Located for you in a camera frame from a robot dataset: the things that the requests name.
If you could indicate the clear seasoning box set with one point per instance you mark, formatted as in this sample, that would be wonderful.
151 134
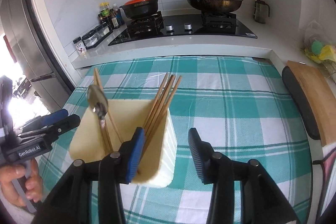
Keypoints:
97 35

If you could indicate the clear spice jar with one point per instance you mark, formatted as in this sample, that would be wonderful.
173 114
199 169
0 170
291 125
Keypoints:
79 48

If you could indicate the orange pot lid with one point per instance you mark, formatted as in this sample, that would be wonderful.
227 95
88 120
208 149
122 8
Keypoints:
141 0

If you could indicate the cream ribbed utensil holder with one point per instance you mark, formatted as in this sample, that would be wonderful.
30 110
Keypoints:
86 140

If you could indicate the metal spoon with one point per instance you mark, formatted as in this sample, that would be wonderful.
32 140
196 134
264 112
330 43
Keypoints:
101 112
95 94

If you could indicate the wooden chopstick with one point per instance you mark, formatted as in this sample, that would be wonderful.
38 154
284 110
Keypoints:
115 125
170 98
161 98
95 75
98 77
156 96
165 98

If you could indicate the teal plaid tablecloth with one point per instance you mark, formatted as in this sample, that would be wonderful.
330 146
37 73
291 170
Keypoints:
236 108

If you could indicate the silver stove knob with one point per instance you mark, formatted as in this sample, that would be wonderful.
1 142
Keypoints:
169 29
188 27

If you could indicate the plastic bag of sponges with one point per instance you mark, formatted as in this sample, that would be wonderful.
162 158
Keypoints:
319 45

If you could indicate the wooden cutting board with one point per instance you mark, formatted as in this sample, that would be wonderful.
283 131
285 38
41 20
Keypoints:
312 92

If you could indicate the blue tinted bottle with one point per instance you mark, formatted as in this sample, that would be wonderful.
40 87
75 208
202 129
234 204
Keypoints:
121 18

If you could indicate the black glass gas stove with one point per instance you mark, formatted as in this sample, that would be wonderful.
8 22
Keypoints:
183 35

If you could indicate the person's left forearm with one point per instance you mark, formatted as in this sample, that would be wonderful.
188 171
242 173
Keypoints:
13 214

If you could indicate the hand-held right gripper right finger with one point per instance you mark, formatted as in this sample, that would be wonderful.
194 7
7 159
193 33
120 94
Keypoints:
197 155

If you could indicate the grey refrigerator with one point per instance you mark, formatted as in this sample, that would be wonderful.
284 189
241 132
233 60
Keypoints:
26 43

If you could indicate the person's left hand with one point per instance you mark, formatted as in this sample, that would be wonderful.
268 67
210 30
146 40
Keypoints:
11 183

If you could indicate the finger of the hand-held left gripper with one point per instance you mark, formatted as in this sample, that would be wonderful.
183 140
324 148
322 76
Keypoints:
65 123
55 116

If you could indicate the green label oil bottle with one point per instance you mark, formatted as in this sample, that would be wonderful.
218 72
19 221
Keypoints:
106 12

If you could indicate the white kitchen counter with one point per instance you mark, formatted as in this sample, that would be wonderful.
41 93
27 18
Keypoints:
183 49

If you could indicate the dark sauce bottle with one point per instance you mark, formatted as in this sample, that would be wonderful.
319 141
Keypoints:
115 20

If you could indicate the black clay pot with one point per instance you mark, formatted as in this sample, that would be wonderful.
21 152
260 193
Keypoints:
139 11

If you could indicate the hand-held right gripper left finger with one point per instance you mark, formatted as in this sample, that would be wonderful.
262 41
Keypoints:
135 155

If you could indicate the dark metal wok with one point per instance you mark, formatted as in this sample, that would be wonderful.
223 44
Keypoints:
218 6

